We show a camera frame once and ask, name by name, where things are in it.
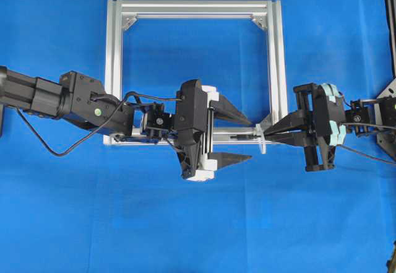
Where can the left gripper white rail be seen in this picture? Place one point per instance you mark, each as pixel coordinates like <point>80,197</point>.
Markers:
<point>193,124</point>

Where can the right gripper teal pads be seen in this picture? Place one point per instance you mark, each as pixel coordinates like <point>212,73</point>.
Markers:
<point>321,115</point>

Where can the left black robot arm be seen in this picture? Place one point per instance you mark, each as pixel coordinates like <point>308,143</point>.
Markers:
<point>83,102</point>

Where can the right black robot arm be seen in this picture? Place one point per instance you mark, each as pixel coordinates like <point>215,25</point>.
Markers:
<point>360,118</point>

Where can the black plate left edge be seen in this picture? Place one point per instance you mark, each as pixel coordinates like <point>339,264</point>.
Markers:
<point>1,118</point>

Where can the white string loop holder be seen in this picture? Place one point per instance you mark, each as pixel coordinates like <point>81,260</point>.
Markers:
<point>259,136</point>

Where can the aluminium extrusion frame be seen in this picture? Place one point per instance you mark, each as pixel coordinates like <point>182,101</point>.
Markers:
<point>153,46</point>

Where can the black vertical rail top right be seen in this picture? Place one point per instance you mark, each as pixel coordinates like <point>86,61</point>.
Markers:
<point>390,14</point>

